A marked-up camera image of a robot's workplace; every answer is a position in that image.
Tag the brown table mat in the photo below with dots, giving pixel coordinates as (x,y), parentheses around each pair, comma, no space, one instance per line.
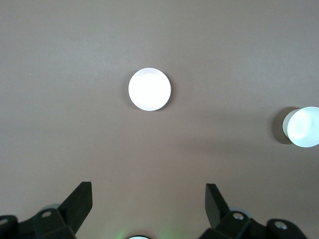
(74,74)

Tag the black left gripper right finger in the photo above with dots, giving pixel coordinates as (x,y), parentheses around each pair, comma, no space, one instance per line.
(224,224)

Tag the white bowl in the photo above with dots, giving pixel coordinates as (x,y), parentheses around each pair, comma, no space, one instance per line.
(302,127)

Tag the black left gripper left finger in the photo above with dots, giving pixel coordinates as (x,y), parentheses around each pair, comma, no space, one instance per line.
(62,219)

